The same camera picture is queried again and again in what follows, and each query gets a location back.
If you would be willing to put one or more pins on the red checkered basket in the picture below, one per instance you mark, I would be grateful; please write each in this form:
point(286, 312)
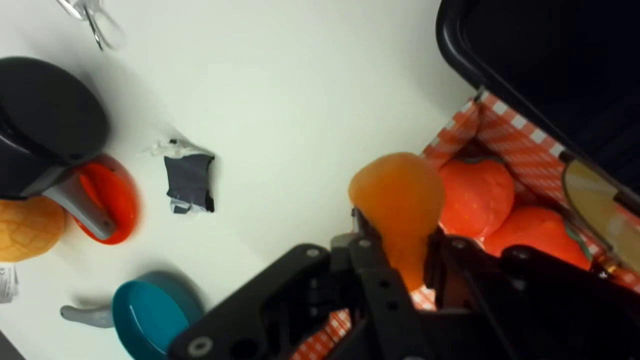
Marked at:
point(512, 137)

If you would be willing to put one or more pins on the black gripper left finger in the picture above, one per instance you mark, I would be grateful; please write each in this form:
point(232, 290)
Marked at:
point(361, 301)

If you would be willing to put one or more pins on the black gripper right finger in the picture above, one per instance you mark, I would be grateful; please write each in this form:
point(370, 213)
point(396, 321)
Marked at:
point(532, 307)

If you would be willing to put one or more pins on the red toy bowl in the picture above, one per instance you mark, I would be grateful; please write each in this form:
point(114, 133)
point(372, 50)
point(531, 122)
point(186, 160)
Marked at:
point(112, 193)

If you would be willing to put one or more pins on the teal toy frying pan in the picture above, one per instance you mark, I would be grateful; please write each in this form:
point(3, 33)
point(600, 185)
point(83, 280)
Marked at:
point(151, 316)

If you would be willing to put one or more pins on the dark fabric scrap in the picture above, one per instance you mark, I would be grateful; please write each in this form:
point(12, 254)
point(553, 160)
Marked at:
point(190, 180)

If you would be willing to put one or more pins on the orange plastic fruit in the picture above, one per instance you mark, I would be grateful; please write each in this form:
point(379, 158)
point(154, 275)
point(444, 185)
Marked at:
point(396, 193)

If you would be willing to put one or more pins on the black plastic tray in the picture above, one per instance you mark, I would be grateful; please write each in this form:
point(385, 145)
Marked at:
point(567, 66)

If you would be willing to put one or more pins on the red-orange plush toy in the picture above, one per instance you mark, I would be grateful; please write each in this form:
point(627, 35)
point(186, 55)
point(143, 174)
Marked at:
point(540, 232)
point(476, 200)

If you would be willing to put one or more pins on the yellow round toy slice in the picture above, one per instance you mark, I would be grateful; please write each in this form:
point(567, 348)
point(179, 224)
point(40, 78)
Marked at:
point(593, 200)

